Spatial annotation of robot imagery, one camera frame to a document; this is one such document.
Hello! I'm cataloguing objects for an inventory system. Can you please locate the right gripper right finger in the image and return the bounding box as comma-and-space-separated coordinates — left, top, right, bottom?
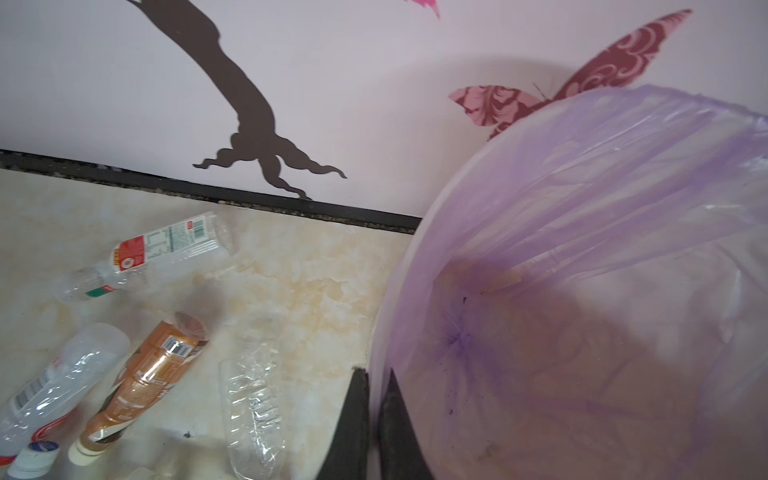
378, 370, 434, 480

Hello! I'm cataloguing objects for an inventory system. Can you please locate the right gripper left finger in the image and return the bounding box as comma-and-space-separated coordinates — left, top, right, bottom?
315, 368, 370, 480

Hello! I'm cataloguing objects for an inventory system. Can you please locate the clear bottle red green label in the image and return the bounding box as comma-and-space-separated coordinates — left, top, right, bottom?
55, 211, 236, 302

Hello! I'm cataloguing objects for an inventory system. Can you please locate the Pocari Sweat bottle white cap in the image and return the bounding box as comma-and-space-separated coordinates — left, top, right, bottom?
6, 441, 61, 480

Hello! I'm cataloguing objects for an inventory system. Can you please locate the white bin with purple liner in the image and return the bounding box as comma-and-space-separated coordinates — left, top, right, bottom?
369, 86, 767, 479

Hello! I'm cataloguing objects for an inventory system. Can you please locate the clear crushed bottle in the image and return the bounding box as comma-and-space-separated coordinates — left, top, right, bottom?
219, 340, 285, 479

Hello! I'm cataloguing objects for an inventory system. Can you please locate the brown coffee bottle upper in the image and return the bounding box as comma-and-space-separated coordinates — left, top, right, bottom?
68, 312, 211, 466

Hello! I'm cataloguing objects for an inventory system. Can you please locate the clear bottle red cap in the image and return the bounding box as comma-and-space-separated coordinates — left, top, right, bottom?
1, 323, 131, 466

